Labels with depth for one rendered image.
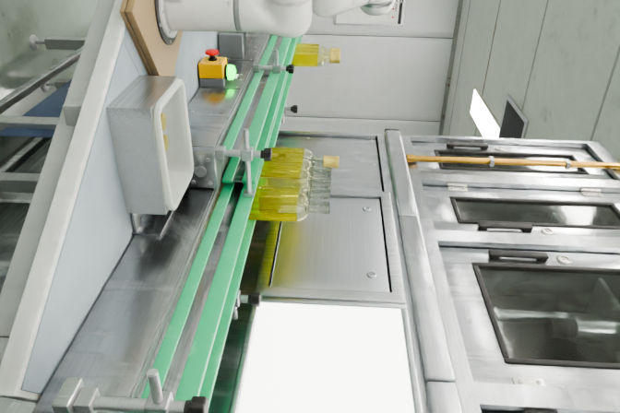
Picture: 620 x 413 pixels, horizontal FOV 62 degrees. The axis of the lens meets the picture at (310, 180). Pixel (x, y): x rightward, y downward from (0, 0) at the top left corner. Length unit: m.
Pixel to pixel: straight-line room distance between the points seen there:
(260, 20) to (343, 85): 6.32
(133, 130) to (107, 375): 0.41
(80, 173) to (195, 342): 0.32
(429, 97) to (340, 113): 1.27
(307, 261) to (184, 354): 0.50
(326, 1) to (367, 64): 6.18
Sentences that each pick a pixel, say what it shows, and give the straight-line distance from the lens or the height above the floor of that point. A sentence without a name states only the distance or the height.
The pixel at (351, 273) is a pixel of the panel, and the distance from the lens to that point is 1.25.
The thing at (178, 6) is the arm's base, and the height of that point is 0.81.
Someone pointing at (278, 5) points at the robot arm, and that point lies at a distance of 1.12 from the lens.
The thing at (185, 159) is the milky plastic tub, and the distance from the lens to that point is 1.16.
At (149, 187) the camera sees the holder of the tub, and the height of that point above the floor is 0.80.
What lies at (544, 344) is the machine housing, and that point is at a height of 1.61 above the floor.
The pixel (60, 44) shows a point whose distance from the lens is 2.21.
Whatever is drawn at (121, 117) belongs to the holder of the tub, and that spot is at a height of 0.77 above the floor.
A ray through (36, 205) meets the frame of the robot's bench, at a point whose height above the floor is 0.67.
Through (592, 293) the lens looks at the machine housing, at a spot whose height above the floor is 1.78.
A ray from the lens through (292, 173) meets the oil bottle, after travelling 1.32.
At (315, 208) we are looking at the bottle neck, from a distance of 1.24.
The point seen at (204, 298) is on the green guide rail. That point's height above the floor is 0.93.
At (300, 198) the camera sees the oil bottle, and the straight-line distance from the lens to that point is 1.23.
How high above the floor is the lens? 1.14
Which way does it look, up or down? 2 degrees down
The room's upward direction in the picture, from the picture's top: 92 degrees clockwise
